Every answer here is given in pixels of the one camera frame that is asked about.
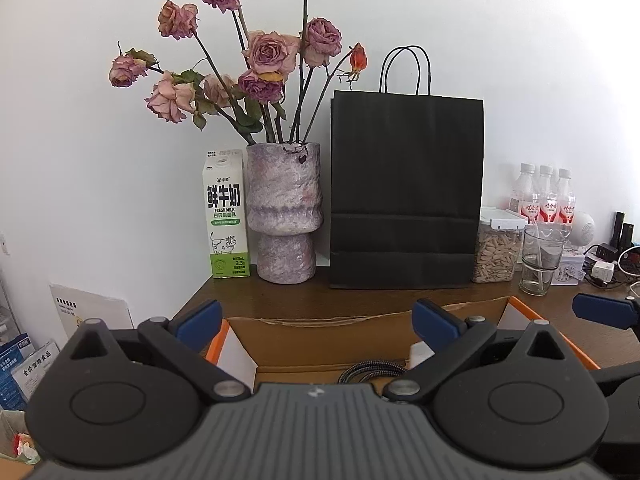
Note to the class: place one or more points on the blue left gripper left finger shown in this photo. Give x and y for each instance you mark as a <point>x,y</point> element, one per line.
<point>198,327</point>

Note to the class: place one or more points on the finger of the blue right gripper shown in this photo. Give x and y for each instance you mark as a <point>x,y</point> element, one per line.
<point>618,313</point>

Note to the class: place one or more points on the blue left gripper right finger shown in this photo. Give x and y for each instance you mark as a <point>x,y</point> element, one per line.
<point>435,326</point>

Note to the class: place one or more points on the cotton swab plastic jar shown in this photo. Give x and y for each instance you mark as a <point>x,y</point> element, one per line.
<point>419,353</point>

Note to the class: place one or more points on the white power adapter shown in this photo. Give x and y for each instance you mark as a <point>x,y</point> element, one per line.
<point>603,271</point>

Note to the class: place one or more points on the red cardboard box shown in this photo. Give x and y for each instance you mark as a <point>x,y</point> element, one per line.
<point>297,336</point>

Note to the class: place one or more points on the black standing device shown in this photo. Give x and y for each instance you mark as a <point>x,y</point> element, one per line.
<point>622,232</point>

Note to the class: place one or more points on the white round speaker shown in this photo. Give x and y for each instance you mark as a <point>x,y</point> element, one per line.
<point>582,230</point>

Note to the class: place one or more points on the seed storage container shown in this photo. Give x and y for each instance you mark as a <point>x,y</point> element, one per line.
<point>498,245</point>

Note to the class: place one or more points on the glass cup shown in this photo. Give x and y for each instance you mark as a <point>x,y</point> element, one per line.
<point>542,250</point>

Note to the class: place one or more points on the white leaning board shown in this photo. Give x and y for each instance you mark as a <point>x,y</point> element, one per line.
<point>75,306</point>

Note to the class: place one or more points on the water bottle right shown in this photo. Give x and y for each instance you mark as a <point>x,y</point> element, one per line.
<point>566,198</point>

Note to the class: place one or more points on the water bottle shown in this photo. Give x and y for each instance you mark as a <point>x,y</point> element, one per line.
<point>548,197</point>
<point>524,199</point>
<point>566,198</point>

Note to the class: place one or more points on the water bottle middle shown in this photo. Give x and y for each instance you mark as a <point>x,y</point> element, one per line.
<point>548,197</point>

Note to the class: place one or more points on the water bottle left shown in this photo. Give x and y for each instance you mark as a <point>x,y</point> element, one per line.
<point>524,199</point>

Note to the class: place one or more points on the purple ceramic vase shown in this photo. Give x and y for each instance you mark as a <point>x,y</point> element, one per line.
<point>284,207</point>

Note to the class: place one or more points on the milk carton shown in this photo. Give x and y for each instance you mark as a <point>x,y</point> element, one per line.
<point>224,199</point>

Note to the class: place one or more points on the black paper bag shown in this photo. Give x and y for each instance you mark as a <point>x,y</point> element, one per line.
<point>406,184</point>

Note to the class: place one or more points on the blue white boxes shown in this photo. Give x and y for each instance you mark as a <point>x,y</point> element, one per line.
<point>22,368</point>

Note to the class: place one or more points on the clear plastic food container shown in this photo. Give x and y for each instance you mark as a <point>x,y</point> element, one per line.
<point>15,441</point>

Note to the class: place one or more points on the dried pink roses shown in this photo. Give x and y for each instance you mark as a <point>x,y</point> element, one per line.
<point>268,97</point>

